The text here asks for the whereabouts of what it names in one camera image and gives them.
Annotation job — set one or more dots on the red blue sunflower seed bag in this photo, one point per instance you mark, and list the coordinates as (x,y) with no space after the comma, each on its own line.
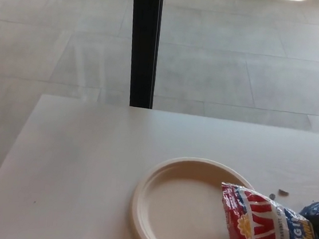
(251,225)

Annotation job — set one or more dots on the single stray sunflower seed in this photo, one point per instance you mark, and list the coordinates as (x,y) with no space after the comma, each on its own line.
(283,192)
(272,195)

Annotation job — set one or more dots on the cream round paper plate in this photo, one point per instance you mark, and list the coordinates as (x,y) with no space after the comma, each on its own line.
(181,205)

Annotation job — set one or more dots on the black vertical window frame post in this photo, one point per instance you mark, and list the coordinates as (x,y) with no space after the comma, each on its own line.
(143,42)

